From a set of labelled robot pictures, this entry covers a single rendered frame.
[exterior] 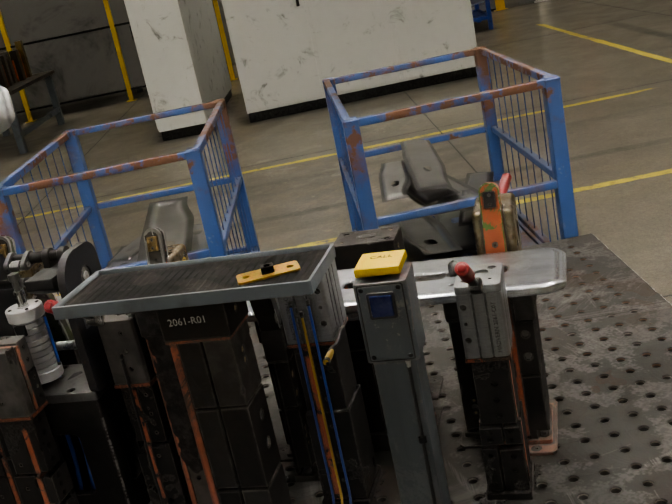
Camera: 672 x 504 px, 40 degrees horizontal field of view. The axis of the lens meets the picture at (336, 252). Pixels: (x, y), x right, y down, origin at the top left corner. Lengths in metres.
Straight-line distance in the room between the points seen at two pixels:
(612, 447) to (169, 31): 8.18
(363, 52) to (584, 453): 8.08
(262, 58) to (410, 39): 1.48
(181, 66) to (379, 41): 1.97
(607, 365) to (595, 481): 0.38
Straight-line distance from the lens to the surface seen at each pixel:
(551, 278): 1.48
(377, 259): 1.20
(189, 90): 9.47
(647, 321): 2.02
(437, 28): 9.54
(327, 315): 1.38
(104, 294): 1.32
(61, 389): 1.57
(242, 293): 1.19
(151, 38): 9.46
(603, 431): 1.65
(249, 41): 9.41
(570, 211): 3.60
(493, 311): 1.35
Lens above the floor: 1.55
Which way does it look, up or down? 18 degrees down
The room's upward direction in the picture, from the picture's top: 12 degrees counter-clockwise
